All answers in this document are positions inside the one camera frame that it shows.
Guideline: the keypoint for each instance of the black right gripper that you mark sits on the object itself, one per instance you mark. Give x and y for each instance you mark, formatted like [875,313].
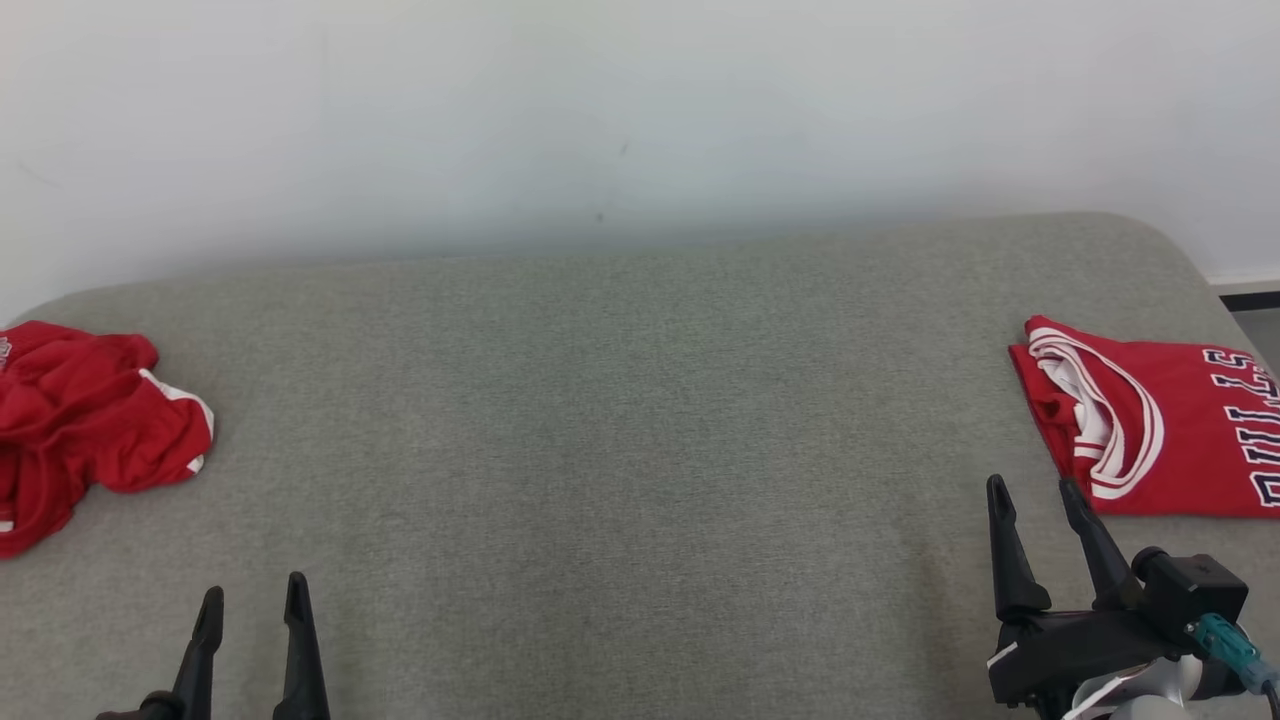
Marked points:
[1080,650]

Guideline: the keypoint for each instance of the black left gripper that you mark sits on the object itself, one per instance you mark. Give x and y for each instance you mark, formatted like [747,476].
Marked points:
[150,708]

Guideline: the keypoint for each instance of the red Bulls basketball jersey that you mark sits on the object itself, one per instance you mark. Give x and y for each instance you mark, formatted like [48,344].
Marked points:
[1190,430]

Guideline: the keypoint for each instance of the grey fabric sofa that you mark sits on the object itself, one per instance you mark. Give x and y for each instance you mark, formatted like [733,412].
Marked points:
[600,450]

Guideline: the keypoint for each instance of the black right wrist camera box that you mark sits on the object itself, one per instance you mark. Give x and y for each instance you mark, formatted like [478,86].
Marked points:
[1195,595]

